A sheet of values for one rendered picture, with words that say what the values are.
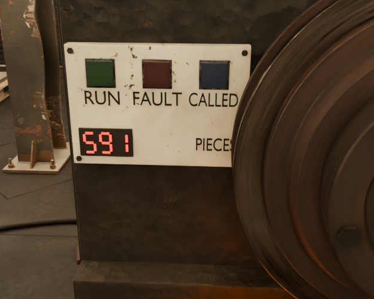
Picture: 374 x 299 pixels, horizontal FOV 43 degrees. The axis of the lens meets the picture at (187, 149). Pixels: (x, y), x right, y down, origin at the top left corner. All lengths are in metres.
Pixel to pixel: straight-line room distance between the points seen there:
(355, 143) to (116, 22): 0.37
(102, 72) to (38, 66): 2.65
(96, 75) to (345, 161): 0.36
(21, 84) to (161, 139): 2.73
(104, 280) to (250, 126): 0.38
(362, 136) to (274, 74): 0.12
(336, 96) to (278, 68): 0.07
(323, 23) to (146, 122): 0.29
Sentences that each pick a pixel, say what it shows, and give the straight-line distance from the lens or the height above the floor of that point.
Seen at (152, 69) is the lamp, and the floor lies 1.21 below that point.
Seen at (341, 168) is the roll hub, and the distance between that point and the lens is 0.49.
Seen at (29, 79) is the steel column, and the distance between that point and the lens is 3.37.
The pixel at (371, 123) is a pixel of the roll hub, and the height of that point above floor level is 1.20.
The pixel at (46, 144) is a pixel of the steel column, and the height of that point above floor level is 0.17.
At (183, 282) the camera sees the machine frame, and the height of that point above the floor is 0.87.
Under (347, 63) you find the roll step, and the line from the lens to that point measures 0.53.
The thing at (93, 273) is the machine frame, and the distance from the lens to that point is 0.82.
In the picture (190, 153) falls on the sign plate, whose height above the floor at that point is 1.08.
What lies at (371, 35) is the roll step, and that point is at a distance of 0.54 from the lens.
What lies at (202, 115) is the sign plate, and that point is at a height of 1.14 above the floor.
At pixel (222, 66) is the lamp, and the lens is 0.66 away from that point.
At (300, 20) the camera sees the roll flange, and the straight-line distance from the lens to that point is 0.60.
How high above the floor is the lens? 1.34
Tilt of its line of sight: 21 degrees down
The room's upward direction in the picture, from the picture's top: straight up
